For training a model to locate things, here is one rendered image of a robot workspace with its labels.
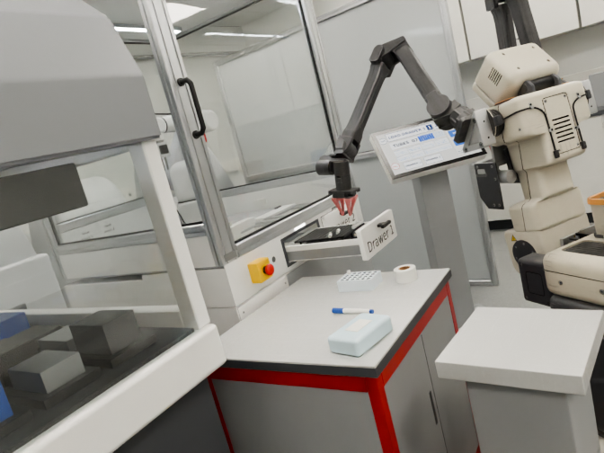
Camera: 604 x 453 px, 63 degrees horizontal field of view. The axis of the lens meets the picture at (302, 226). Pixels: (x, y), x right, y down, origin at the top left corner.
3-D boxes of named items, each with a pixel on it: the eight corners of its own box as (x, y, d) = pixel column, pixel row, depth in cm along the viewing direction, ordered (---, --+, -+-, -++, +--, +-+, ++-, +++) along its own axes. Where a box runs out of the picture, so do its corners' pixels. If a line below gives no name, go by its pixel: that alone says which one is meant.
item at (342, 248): (390, 234, 193) (387, 218, 192) (363, 255, 172) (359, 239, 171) (306, 243, 215) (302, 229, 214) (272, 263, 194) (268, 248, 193)
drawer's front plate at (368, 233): (397, 235, 193) (391, 208, 191) (367, 261, 170) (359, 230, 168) (393, 235, 194) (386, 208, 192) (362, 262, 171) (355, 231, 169)
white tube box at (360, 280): (383, 280, 164) (380, 270, 163) (373, 290, 157) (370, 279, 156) (350, 282, 171) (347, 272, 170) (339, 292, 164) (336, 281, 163)
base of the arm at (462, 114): (463, 119, 148) (493, 111, 152) (446, 107, 153) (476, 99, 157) (456, 145, 154) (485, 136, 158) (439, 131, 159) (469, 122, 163)
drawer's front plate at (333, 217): (358, 222, 237) (353, 199, 235) (330, 241, 213) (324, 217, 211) (355, 223, 238) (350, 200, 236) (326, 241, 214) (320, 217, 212)
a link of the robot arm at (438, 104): (400, 25, 180) (411, 42, 187) (368, 49, 184) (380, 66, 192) (454, 104, 154) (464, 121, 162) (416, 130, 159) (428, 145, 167)
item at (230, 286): (363, 221, 245) (357, 192, 243) (235, 306, 163) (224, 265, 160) (222, 239, 298) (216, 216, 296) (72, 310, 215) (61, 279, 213)
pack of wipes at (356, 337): (365, 326, 132) (360, 310, 131) (395, 330, 125) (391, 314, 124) (329, 353, 122) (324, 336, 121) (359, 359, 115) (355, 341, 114)
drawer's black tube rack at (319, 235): (368, 238, 194) (364, 222, 193) (348, 253, 180) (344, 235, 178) (320, 243, 206) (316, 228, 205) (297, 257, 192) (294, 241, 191)
